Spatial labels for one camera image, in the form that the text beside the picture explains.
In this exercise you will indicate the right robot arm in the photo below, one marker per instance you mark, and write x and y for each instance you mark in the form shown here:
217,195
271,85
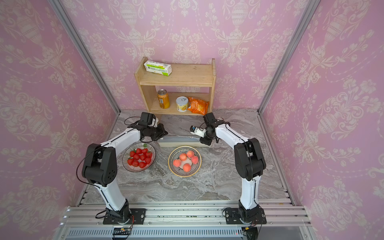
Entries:
249,162

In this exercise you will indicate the orange snack bag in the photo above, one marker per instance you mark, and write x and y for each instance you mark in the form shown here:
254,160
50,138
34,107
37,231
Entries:
198,106

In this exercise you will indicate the white green carton box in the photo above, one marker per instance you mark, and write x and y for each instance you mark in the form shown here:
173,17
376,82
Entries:
158,68

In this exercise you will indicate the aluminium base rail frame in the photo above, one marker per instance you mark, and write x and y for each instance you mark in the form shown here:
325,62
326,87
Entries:
200,220

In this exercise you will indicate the wooden shelf unit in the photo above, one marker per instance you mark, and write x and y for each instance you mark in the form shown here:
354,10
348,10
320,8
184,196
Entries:
183,75

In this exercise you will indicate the cream plastic wrap dispenser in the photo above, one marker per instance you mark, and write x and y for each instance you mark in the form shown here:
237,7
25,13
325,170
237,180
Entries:
179,141

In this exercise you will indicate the glass plate of strawberries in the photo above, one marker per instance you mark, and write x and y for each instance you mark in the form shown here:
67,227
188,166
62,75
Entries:
138,157

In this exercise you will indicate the aluminium corner rail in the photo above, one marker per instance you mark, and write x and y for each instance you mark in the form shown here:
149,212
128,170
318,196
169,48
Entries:
296,37
75,36

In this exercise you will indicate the peach top right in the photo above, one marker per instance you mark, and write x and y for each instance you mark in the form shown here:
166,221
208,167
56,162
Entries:
190,154

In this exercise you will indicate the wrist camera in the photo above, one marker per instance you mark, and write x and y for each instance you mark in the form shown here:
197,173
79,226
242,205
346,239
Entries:
155,122
198,131

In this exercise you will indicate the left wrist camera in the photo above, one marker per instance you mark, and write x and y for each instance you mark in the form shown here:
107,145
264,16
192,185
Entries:
155,122

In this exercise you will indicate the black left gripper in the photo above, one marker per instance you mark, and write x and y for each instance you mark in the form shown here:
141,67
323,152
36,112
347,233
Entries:
162,133

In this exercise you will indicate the white yellow tin can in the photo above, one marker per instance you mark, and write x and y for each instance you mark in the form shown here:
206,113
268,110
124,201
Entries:
182,104

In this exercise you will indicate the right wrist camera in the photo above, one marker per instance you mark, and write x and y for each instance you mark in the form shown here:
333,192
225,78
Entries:
198,131

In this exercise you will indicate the peach top left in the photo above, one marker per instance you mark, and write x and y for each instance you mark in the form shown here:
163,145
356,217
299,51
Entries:
183,157

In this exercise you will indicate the orange drink can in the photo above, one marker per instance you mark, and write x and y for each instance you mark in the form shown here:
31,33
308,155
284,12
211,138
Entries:
163,98

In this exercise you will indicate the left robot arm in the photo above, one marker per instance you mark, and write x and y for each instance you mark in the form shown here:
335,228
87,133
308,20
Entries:
100,165

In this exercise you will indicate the aluminium corner rail right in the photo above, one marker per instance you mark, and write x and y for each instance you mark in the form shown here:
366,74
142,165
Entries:
296,37

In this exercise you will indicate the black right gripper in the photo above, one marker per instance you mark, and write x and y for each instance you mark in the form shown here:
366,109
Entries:
204,140

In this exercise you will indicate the aluminium corner rail left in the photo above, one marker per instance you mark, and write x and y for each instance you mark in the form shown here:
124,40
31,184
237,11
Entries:
75,36

